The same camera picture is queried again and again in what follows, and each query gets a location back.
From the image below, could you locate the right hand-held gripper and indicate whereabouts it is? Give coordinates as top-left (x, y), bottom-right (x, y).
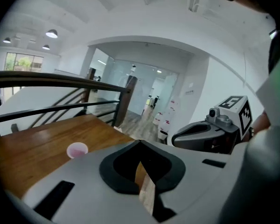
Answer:
top-left (171, 95), bottom-right (254, 155)

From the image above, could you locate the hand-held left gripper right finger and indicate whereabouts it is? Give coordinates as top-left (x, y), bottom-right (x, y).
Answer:
top-left (140, 140), bottom-right (245, 224)

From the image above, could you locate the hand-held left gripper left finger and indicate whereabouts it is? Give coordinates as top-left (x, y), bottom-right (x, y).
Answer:
top-left (22, 140), bottom-right (159, 224)

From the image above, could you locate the red cup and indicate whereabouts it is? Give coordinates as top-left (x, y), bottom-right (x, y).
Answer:
top-left (66, 142), bottom-right (89, 159)

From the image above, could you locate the person's right forearm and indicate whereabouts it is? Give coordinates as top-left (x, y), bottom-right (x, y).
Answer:
top-left (248, 110), bottom-right (272, 142)

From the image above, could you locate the white jug red label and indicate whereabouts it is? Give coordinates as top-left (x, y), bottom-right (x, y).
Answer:
top-left (163, 108), bottom-right (178, 131)
top-left (154, 112), bottom-right (164, 126)
top-left (169, 97), bottom-right (181, 109)

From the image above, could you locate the glass partition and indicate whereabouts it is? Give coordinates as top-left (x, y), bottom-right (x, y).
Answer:
top-left (111, 59), bottom-right (179, 116)

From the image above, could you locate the black metal stair railing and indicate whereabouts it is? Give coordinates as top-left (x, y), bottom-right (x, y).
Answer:
top-left (0, 70), bottom-right (138, 139)

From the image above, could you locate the person's dark t-shirt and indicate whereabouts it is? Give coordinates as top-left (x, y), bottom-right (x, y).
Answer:
top-left (267, 13), bottom-right (280, 76)

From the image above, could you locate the window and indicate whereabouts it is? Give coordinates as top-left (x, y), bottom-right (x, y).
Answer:
top-left (4, 52), bottom-right (44, 73)

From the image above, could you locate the white wall conduit pipe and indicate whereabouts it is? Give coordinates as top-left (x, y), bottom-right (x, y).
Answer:
top-left (207, 55), bottom-right (259, 95)

